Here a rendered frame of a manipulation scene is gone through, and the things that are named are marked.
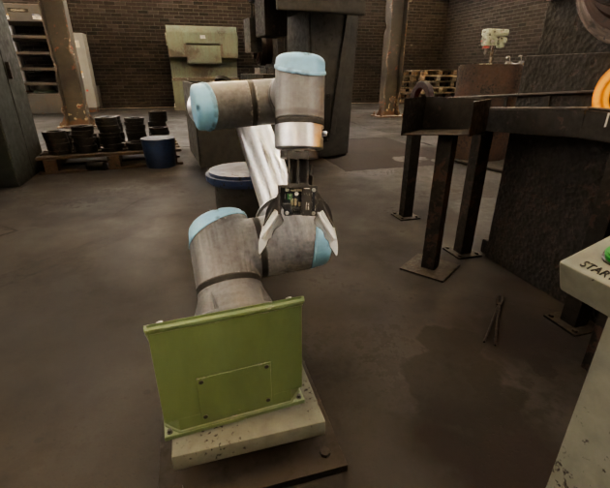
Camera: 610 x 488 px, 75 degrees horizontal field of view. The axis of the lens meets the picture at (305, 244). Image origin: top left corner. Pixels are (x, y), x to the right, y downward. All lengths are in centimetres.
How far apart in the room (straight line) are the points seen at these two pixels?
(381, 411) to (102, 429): 71
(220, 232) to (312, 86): 39
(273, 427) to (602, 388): 60
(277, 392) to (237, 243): 34
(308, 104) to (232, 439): 68
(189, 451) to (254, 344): 25
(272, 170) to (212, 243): 30
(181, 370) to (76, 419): 47
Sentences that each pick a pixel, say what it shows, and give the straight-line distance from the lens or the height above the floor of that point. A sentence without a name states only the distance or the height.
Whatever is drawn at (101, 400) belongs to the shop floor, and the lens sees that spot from 127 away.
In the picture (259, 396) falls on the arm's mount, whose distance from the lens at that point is 92.
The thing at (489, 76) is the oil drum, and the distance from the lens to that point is 428.
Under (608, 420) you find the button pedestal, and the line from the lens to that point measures 67.
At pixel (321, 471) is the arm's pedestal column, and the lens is 99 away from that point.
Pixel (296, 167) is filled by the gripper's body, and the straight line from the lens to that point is 73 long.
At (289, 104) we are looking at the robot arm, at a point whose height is 76.
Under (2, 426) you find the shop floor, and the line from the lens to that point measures 133.
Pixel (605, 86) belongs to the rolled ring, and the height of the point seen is 77.
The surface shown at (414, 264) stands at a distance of 187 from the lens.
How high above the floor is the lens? 81
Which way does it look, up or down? 24 degrees down
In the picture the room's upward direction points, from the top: straight up
